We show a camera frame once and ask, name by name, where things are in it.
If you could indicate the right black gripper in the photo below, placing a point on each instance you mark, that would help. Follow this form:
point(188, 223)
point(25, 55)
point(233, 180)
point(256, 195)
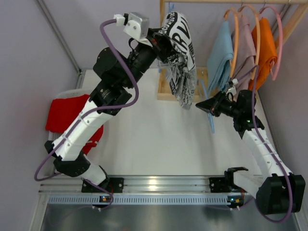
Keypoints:
point(215, 106)

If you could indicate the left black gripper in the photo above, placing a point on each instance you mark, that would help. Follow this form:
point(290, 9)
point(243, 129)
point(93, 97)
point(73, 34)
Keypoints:
point(158, 43)

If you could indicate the light blue plastic hanger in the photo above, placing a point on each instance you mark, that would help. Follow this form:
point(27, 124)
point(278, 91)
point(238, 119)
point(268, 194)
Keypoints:
point(170, 9)

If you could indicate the red trousers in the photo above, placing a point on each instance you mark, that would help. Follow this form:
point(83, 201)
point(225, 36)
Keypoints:
point(63, 112)

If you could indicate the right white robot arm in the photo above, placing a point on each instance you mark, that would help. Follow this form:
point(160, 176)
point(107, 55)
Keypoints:
point(279, 190)

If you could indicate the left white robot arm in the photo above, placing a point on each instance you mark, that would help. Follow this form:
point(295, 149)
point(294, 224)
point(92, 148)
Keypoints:
point(117, 89)

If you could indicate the orange hanger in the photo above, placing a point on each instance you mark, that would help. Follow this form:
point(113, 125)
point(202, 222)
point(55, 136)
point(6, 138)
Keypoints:
point(257, 29)
point(236, 36)

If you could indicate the pink hanger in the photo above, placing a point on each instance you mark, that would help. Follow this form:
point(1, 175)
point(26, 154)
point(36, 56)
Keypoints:
point(279, 46)

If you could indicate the orange trousers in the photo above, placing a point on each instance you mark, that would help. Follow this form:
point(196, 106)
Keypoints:
point(268, 54)

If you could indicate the wooden clothes rack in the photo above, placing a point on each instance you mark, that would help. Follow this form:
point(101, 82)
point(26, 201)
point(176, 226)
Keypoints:
point(164, 92)

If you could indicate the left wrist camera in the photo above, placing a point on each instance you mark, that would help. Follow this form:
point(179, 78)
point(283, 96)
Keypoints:
point(135, 25)

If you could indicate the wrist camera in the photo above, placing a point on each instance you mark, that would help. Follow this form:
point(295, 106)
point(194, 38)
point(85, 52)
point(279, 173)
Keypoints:
point(231, 86)
point(135, 25)

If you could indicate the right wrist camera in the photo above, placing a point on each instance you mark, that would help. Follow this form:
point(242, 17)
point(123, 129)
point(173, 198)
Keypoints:
point(231, 86)

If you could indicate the aluminium corner post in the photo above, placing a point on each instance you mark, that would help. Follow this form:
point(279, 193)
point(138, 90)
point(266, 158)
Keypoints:
point(58, 34)

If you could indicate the slotted cable duct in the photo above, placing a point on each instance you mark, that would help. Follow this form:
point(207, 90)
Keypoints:
point(130, 199)

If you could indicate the aluminium mounting rail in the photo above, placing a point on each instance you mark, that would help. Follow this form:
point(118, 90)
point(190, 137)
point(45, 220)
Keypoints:
point(140, 184)

